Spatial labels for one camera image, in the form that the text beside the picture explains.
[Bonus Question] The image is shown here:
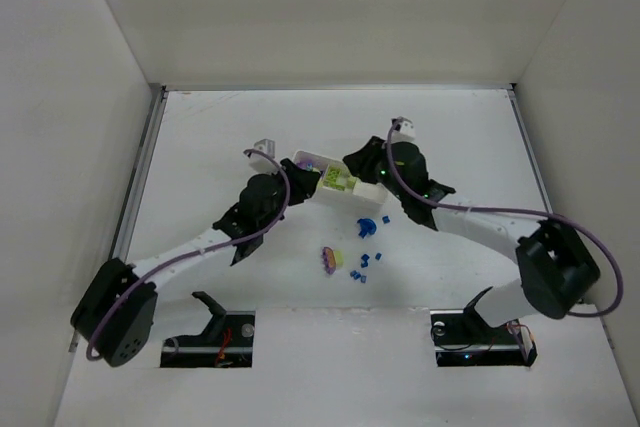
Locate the purple cable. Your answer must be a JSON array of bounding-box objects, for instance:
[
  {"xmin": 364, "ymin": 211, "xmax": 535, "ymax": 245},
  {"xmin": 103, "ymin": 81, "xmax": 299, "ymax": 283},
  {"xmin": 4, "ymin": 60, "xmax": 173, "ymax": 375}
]
[
  {"xmin": 85, "ymin": 148, "xmax": 292, "ymax": 362},
  {"xmin": 387, "ymin": 118, "xmax": 625, "ymax": 318}
]

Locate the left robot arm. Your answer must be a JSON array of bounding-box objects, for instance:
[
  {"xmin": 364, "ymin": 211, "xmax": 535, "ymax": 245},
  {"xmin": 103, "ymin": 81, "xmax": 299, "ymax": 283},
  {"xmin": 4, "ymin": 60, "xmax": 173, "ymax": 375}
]
[{"xmin": 70, "ymin": 159, "xmax": 321, "ymax": 367}]

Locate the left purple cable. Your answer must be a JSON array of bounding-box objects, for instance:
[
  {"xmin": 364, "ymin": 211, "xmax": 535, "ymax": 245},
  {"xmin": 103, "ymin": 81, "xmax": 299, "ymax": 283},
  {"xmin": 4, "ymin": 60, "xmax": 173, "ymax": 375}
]
[{"xmin": 85, "ymin": 148, "xmax": 292, "ymax": 362}]

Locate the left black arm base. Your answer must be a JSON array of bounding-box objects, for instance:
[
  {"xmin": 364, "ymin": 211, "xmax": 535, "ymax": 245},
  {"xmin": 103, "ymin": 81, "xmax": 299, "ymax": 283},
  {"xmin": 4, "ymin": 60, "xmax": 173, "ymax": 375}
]
[{"xmin": 159, "ymin": 291, "xmax": 256, "ymax": 369}]

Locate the white divided plastic container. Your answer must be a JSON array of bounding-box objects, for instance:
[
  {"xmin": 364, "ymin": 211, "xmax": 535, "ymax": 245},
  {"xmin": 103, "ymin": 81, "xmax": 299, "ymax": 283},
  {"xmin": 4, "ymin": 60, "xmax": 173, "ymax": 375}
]
[{"xmin": 293, "ymin": 150, "xmax": 388, "ymax": 211}]

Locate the green lego brick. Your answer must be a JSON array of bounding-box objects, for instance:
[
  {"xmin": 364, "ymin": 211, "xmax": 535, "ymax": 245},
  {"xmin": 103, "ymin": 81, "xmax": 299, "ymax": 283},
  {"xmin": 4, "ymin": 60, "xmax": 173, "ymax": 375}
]
[{"xmin": 322, "ymin": 165, "xmax": 356, "ymax": 192}]

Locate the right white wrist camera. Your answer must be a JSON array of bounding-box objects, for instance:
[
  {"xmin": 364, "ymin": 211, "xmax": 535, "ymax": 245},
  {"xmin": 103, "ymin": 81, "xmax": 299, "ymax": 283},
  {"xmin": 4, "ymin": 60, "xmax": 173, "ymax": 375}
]
[{"xmin": 391, "ymin": 117, "xmax": 415, "ymax": 142}]

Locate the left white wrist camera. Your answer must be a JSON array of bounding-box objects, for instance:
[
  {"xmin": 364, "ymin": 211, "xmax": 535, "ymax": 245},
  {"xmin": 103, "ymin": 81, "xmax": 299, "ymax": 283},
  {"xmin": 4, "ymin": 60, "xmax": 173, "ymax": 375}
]
[{"xmin": 247, "ymin": 138, "xmax": 277, "ymax": 174}]

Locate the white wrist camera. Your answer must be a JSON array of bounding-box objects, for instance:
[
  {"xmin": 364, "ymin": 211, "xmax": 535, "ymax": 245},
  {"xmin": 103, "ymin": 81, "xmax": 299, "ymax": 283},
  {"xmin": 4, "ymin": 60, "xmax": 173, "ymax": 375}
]
[
  {"xmin": 247, "ymin": 138, "xmax": 277, "ymax": 174},
  {"xmin": 391, "ymin": 117, "xmax": 415, "ymax": 142}
]

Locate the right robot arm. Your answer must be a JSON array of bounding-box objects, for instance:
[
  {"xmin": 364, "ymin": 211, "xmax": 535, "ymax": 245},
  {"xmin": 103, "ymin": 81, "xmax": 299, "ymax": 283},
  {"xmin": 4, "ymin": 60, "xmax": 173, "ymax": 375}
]
[{"xmin": 343, "ymin": 137, "xmax": 600, "ymax": 334}]

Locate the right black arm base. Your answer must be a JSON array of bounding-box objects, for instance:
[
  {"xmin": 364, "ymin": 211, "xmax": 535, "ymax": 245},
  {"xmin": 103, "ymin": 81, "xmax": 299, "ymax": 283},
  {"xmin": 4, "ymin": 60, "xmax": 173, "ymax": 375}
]
[{"xmin": 429, "ymin": 288, "xmax": 538, "ymax": 368}]

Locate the blue arch lego piece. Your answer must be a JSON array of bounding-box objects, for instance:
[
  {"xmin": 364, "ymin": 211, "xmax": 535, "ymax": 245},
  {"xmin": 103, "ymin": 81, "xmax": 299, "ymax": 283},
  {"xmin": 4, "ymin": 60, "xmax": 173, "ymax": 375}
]
[{"xmin": 357, "ymin": 218, "xmax": 377, "ymax": 238}]

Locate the purple lego brick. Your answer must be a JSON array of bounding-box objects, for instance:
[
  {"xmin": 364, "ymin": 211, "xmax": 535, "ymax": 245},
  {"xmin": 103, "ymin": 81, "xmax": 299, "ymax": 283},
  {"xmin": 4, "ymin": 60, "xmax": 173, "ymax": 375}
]
[{"xmin": 296, "ymin": 158, "xmax": 316, "ymax": 171}]

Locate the purple flower green lego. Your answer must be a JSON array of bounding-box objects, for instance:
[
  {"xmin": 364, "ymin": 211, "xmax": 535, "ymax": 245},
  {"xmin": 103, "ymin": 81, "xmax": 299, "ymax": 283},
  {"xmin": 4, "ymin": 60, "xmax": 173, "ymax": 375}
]
[{"xmin": 321, "ymin": 246, "xmax": 344, "ymax": 275}]

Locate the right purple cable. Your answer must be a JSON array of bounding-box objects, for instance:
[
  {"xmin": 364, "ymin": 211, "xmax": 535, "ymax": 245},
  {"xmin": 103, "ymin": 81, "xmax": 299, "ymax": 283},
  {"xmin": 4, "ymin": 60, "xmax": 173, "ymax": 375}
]
[{"xmin": 387, "ymin": 118, "xmax": 625, "ymax": 318}]

